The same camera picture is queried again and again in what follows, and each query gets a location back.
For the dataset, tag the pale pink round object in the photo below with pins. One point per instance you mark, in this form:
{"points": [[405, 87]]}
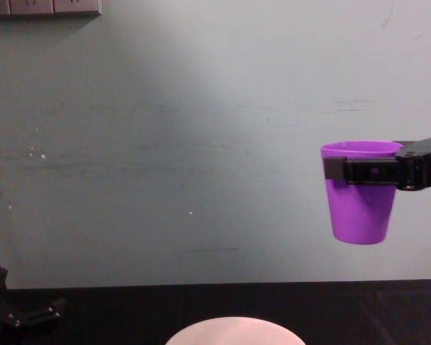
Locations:
{"points": [[235, 334]]}

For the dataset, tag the purple plastic cup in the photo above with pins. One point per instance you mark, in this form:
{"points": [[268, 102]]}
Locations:
{"points": [[359, 212]]}

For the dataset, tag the white wall socket panel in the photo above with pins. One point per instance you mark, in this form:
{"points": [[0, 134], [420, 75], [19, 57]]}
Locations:
{"points": [[39, 6]]}

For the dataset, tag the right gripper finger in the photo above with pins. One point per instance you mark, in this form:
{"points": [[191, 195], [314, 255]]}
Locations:
{"points": [[424, 146], [373, 171]]}

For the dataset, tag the black table cloth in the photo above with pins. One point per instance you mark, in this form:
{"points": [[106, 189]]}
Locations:
{"points": [[237, 302]]}

